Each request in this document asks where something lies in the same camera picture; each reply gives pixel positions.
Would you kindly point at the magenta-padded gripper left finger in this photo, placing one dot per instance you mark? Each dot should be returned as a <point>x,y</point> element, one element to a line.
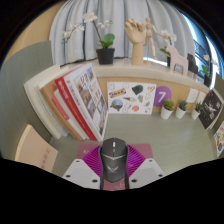
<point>80,171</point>

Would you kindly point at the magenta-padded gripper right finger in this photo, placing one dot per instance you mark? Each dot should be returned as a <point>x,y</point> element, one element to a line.
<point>146,171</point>

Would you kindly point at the dark grey computer mouse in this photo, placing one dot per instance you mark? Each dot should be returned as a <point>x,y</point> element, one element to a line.
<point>114,160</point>

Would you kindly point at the beige card booklet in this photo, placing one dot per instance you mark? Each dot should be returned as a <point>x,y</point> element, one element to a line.
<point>33,150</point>

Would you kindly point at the small succulent in white pot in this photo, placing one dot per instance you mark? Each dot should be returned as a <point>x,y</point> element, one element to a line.
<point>180,113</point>
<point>195,114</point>
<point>166,113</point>

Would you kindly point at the white illustrated sticker card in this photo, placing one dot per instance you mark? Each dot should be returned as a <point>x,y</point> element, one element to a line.
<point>131,98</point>

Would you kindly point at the red-spined photo magazine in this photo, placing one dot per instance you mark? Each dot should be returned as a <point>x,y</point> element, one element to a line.
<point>88,96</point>

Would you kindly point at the purple round number sign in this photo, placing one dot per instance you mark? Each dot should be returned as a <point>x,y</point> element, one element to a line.
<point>162,95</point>

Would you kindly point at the tan kraft book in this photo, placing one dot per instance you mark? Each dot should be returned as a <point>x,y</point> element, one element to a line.
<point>50,100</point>

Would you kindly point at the food illustration sticker sheet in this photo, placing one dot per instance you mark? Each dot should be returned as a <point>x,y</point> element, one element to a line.
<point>220,140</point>

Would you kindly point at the black cover book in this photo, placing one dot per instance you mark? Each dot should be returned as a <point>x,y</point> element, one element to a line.
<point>210,110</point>

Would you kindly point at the green felt desk divider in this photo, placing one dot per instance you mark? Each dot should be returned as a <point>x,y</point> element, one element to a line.
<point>16,86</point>

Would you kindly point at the pink wooden horse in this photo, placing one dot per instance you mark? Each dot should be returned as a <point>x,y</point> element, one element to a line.
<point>176,58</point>

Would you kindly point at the black wooden horse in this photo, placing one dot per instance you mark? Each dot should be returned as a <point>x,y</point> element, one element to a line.
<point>192,63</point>

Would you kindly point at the wooden hand model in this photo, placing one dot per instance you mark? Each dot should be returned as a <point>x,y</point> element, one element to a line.
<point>136,43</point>

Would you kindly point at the wooden artist mannequin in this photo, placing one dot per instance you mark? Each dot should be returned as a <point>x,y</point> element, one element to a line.
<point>150,31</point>

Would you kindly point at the light grey curtain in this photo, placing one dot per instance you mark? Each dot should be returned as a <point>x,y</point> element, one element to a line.
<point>120,13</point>

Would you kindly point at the white wall socket plate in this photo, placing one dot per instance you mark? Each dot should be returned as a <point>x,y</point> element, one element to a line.
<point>192,95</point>
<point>201,97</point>

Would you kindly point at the window with dark frame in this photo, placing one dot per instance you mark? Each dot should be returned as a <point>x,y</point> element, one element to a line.
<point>203,43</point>

